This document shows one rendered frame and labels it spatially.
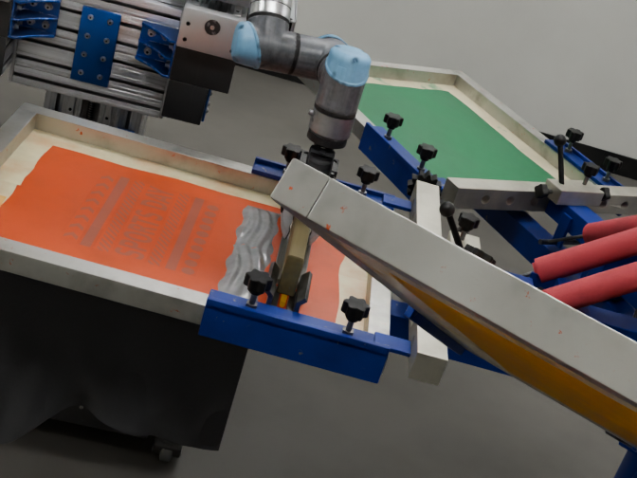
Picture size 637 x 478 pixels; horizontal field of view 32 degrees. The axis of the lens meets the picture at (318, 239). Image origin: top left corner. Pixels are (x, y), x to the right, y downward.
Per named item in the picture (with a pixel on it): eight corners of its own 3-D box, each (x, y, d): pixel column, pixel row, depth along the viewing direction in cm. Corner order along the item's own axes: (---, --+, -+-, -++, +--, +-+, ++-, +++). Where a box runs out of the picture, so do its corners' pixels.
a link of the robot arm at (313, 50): (295, 23, 200) (303, 43, 191) (354, 36, 203) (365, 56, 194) (284, 64, 204) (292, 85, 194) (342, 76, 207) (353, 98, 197)
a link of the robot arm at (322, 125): (354, 124, 190) (308, 111, 189) (347, 148, 192) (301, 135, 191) (356, 110, 196) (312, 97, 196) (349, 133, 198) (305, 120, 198)
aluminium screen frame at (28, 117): (-96, 244, 175) (-93, 223, 173) (22, 118, 227) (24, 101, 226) (382, 375, 179) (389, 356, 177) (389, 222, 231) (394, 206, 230)
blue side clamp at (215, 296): (197, 335, 177) (207, 298, 174) (203, 319, 182) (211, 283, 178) (377, 384, 179) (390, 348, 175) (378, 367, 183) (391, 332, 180)
